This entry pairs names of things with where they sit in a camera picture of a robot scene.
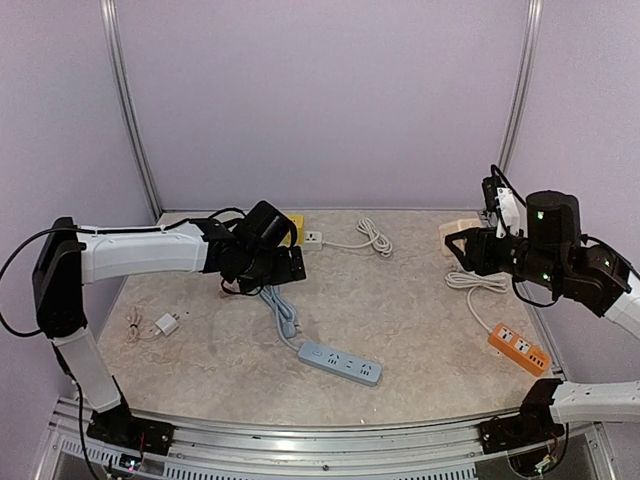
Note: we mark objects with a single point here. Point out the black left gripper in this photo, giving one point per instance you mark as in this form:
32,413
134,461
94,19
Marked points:
285,272

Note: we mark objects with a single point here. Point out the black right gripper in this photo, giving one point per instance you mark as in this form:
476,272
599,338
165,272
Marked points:
482,248

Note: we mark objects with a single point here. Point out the white power strip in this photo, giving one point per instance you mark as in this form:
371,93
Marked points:
366,236

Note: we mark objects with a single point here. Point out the yellow cube socket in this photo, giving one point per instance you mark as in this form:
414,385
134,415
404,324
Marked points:
298,220

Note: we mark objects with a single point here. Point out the blue power strip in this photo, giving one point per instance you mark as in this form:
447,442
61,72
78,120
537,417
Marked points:
326,359

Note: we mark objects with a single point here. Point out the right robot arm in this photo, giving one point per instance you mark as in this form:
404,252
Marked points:
555,254

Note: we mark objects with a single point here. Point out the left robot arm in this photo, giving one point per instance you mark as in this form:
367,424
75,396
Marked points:
251,252

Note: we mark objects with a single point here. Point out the orange power strip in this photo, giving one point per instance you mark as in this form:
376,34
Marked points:
505,340

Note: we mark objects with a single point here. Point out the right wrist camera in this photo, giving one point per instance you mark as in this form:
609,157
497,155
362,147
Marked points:
501,207

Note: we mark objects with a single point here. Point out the white charger with cable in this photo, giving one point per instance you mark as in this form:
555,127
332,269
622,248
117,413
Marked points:
164,326

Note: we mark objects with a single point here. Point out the right aluminium frame post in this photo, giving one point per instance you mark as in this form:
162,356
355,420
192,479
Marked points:
523,78

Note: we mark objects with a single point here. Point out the aluminium frame post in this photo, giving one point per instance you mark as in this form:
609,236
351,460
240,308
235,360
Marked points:
109,15
523,78

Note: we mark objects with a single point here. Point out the left aluminium frame post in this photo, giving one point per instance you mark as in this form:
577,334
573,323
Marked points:
109,15

